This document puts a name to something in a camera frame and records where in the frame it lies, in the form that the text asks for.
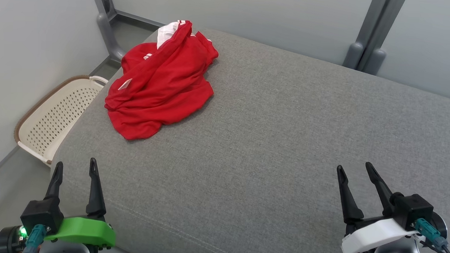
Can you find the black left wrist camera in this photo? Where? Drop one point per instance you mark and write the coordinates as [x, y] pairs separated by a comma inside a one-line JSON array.
[[40, 213]]

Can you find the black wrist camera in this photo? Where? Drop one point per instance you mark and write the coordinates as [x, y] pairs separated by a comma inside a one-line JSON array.
[[413, 210], [40, 213]]

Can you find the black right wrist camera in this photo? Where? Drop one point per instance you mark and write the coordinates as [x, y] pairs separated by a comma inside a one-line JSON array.
[[413, 210]]

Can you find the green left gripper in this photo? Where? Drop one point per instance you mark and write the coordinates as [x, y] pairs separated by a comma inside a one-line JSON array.
[[86, 230]]

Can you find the red jersey with striped trim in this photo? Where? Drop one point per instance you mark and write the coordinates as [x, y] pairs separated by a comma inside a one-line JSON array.
[[178, 61]]

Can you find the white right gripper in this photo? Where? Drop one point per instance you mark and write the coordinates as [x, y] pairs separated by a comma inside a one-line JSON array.
[[374, 234]]

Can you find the grey partition post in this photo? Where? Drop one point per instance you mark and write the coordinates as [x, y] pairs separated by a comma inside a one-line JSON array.
[[370, 38]]

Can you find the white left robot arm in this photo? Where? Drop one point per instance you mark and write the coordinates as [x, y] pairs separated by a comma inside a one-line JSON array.
[[63, 250]]

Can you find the cream perforated laundry basket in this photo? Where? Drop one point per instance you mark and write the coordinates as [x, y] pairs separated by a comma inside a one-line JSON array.
[[53, 124]]

